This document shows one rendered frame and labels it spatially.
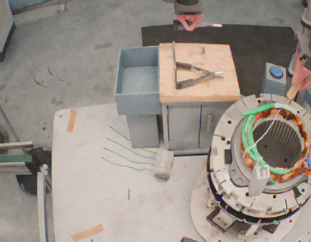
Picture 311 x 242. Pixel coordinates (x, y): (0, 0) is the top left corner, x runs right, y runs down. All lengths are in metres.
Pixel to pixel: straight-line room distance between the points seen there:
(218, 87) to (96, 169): 0.45
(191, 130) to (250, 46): 1.67
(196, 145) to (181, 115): 0.16
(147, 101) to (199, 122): 0.16
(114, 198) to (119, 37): 1.75
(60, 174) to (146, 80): 0.40
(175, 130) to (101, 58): 1.57
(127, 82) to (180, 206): 0.38
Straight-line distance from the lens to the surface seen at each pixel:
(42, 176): 1.30
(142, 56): 1.06
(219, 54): 1.02
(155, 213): 1.07
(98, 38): 2.72
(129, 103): 0.95
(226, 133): 0.82
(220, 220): 1.00
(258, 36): 2.76
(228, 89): 0.94
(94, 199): 1.11
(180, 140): 1.09
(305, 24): 1.09
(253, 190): 0.72
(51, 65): 2.65
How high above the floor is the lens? 1.78
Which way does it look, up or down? 55 degrees down
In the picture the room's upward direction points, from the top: 6 degrees counter-clockwise
